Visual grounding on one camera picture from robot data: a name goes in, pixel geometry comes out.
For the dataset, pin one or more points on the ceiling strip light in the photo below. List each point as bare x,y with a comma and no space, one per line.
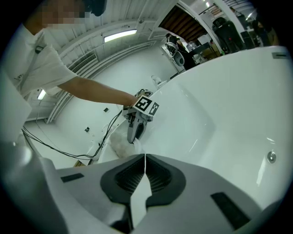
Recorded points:
120,35
41,94

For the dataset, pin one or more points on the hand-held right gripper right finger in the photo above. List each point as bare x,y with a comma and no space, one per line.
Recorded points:
194,201

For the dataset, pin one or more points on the person's head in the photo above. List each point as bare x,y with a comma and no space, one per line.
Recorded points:
57,13

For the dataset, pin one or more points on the chrome bathtub drain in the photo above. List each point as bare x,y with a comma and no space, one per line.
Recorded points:
271,157

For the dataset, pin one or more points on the black head camera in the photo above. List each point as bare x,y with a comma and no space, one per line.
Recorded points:
97,8

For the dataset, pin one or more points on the person's left forearm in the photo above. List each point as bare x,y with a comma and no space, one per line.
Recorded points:
98,91

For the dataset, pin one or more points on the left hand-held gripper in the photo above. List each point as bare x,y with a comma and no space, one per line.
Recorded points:
144,105

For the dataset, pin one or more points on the person's white shirt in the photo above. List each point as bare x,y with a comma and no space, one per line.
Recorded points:
41,64

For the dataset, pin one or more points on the white ceiling air vent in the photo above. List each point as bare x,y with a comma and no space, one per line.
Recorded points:
83,62

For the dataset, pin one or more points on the white bathtub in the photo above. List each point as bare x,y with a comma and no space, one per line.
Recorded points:
206,102

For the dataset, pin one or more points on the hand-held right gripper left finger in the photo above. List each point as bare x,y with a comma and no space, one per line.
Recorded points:
91,189

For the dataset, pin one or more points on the brown wooden staircase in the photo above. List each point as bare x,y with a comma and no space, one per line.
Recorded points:
183,22

